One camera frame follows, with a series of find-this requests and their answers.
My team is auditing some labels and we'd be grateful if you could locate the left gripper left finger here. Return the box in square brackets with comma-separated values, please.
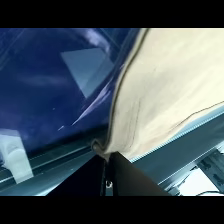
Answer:
[46, 153, 108, 197]

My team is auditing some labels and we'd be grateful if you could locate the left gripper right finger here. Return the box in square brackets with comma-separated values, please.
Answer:
[106, 151, 172, 197]

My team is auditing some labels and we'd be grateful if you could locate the tan garment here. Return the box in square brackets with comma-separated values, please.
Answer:
[91, 28, 224, 163]

